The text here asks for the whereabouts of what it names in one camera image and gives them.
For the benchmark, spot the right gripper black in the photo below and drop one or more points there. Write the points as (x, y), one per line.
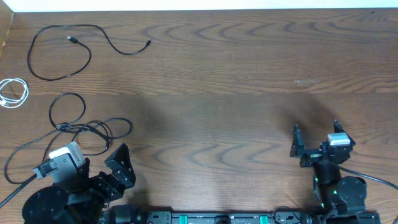
(297, 147)

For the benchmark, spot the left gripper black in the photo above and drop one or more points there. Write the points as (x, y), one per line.
(125, 172)

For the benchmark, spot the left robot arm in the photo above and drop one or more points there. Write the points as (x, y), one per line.
(58, 203)

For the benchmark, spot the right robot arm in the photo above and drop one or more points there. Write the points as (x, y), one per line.
(341, 198)

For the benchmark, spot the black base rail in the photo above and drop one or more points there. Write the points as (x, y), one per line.
(165, 217)

